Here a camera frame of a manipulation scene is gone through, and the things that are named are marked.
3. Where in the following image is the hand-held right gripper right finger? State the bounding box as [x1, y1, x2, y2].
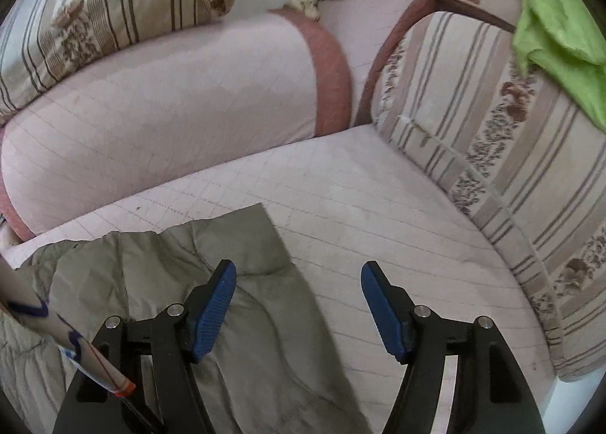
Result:
[361, 261, 543, 434]

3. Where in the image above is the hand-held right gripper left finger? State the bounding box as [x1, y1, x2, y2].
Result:
[52, 260, 237, 434]

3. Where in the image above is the grey-green padded hooded jacket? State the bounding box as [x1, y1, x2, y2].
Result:
[0, 203, 375, 434]

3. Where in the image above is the pink quilted sofa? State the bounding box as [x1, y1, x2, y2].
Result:
[0, 0, 606, 434]

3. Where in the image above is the pink bolster cushion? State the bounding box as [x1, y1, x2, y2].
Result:
[0, 11, 353, 241]

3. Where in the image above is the striped floral armrest cushion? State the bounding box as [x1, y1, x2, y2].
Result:
[372, 11, 606, 380]

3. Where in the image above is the small beige fuzzy scrap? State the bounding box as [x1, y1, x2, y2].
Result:
[283, 0, 322, 20]

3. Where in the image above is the striped floral back cushion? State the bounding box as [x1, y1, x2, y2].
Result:
[0, 0, 243, 124]

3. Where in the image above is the green cloth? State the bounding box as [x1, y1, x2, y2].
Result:
[512, 0, 606, 132]

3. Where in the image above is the white printed cable sleeve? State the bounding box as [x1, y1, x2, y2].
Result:
[0, 266, 137, 399]

